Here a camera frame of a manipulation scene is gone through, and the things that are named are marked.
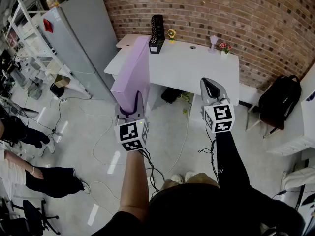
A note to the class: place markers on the black round bin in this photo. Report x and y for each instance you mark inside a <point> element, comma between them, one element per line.
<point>57,91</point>

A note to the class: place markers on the person's khaki trousers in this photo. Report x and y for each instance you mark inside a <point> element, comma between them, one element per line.
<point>199,178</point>

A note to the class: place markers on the red paper sticker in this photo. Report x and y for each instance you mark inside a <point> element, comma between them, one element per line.
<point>48,25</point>

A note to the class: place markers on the person's black shirt torso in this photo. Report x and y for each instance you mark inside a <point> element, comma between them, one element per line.
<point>201,210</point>

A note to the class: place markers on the black mesh file rack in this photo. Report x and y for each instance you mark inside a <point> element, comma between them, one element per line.
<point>157,33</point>

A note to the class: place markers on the chair with brown seat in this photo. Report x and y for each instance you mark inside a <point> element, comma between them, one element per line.
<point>272,122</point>

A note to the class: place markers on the clear drink bottle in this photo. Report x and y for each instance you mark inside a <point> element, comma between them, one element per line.
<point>52,1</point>

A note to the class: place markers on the white metal shelf rack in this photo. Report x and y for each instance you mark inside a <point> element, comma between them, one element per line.
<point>37,48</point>

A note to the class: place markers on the person's left forearm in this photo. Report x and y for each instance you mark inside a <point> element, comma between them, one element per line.
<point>135,181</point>

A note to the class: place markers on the grey refrigerator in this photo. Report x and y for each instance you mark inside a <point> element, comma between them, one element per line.
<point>81,38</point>

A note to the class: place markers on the pink flower pot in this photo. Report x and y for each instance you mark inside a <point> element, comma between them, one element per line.
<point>225,48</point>

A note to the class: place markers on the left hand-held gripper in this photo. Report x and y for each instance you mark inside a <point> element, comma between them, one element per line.
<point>129,131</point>

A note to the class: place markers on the person's right white shoe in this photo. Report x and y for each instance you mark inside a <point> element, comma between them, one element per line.
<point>190,175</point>

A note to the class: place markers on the person's right forearm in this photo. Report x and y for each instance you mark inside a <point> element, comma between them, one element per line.
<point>229,161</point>

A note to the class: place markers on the lilac folder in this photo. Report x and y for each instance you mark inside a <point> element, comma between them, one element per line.
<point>133,77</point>

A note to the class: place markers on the cardboard box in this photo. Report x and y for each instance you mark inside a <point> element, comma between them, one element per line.
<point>61,80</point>

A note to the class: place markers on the person's white shoe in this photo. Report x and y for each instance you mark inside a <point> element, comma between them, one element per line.
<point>177,179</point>
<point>190,175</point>

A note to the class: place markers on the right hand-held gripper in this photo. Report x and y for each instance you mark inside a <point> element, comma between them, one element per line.
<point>221,117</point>

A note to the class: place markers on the pink top side cabinet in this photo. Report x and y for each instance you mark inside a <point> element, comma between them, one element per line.
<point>128,41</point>

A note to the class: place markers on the black box under desk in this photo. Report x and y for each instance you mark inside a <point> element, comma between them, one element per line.
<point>171,96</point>

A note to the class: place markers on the person's left white shoe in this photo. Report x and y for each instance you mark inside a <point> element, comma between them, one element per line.
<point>177,179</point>

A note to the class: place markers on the yellow small desk fan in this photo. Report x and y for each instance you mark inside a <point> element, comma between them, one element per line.
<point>171,34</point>

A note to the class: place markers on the black backpack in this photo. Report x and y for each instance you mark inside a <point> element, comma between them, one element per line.
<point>280,99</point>

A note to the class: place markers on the black office chair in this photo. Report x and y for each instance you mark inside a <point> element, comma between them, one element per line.
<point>32,217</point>

